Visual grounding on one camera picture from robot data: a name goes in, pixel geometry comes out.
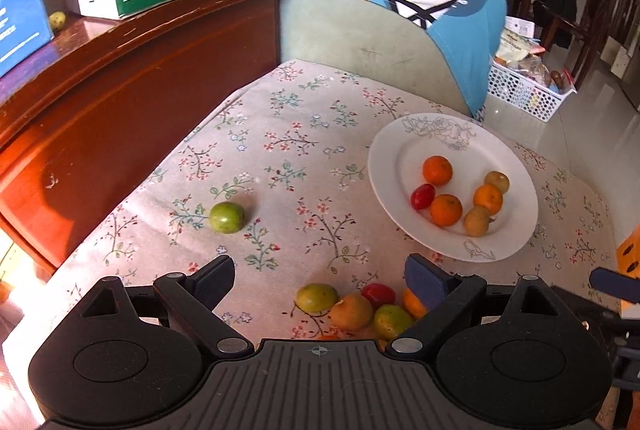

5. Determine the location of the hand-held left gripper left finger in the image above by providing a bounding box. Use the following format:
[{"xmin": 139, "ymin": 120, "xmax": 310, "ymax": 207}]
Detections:
[{"xmin": 80, "ymin": 254, "xmax": 255, "ymax": 358}]

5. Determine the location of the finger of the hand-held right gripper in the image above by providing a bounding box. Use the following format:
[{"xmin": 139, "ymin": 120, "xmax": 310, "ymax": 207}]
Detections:
[{"xmin": 589, "ymin": 267, "xmax": 640, "ymax": 298}]

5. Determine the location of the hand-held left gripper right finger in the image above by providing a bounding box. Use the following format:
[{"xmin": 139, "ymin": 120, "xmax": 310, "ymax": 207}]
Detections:
[{"xmin": 387, "ymin": 253, "xmax": 566, "ymax": 356}]

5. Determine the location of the red cherry tomato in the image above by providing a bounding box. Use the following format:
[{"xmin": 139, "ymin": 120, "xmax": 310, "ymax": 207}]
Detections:
[
  {"xmin": 410, "ymin": 183, "xmax": 436, "ymax": 211},
  {"xmin": 361, "ymin": 283, "xmax": 397, "ymax": 308}
]

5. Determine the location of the green jujube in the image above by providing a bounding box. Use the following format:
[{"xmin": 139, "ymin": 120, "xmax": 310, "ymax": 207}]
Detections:
[
  {"xmin": 374, "ymin": 304, "xmax": 416, "ymax": 340},
  {"xmin": 208, "ymin": 201, "xmax": 247, "ymax": 234}
]

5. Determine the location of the yellow-green jujube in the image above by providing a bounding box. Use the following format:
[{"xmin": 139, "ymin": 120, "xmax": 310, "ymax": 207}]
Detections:
[{"xmin": 296, "ymin": 283, "xmax": 340, "ymax": 315}]

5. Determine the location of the white plate with line drawing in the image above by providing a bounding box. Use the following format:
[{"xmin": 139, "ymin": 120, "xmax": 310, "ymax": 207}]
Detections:
[{"xmin": 367, "ymin": 113, "xmax": 539, "ymax": 263}]

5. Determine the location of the olive brown pear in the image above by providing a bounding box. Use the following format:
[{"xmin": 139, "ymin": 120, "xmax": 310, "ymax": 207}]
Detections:
[{"xmin": 483, "ymin": 171, "xmax": 511, "ymax": 195}]

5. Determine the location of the orange plastic object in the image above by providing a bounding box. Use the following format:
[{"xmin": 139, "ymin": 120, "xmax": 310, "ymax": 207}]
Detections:
[{"xmin": 617, "ymin": 233, "xmax": 640, "ymax": 276}]

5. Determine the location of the floral tablecloth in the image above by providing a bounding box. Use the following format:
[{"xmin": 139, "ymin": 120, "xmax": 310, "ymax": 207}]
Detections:
[{"xmin": 47, "ymin": 58, "xmax": 618, "ymax": 346}]

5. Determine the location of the white plastic basket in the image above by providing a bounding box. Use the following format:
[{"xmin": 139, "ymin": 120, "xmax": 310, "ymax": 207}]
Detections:
[{"xmin": 487, "ymin": 60, "xmax": 576, "ymax": 121}]

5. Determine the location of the red-brown wooden cabinet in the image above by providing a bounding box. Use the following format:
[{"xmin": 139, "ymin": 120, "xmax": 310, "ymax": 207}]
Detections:
[{"xmin": 0, "ymin": 0, "xmax": 296, "ymax": 283}]

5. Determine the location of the snack bag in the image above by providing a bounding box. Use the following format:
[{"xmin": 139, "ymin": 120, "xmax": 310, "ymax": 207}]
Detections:
[{"xmin": 495, "ymin": 18, "xmax": 543, "ymax": 66}]

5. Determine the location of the pale green sofa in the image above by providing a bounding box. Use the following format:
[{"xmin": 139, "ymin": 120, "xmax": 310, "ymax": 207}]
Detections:
[{"xmin": 277, "ymin": 0, "xmax": 473, "ymax": 116}]

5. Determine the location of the brown wooden chair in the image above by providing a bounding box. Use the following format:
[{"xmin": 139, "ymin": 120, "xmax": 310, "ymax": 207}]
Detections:
[{"xmin": 532, "ymin": 0, "xmax": 621, "ymax": 86}]

